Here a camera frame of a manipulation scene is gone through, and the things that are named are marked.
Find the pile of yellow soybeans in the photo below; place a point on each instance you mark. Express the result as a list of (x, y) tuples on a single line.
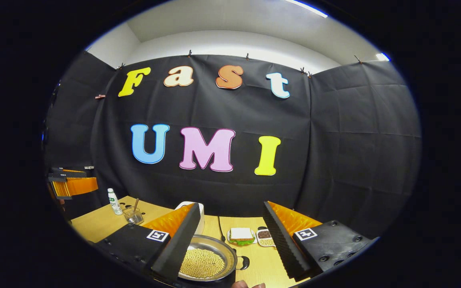
[(202, 264)]

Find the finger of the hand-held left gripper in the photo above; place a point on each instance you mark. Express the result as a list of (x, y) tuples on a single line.
[(78, 186), (74, 174)]

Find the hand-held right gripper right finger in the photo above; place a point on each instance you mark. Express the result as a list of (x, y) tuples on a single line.
[(284, 248)]

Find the white toaster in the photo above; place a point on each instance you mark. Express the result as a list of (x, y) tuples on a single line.
[(200, 220)]

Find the sandwich with lettuce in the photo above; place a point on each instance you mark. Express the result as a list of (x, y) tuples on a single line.
[(241, 234)]

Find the white divided dish with beans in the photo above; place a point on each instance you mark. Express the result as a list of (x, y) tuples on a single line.
[(265, 238)]

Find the wooden stick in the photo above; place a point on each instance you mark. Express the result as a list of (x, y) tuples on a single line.
[(135, 206)]

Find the white plastic bottle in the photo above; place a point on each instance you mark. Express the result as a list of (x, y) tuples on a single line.
[(114, 202)]

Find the small ceiling light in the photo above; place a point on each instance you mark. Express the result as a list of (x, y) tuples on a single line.
[(382, 56)]

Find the small white plate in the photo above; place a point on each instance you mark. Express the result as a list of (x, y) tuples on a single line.
[(229, 239)]

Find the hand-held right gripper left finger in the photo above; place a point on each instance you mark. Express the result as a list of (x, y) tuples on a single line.
[(176, 248)]

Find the long ceiling light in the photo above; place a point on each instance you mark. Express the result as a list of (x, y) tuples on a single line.
[(306, 8)]

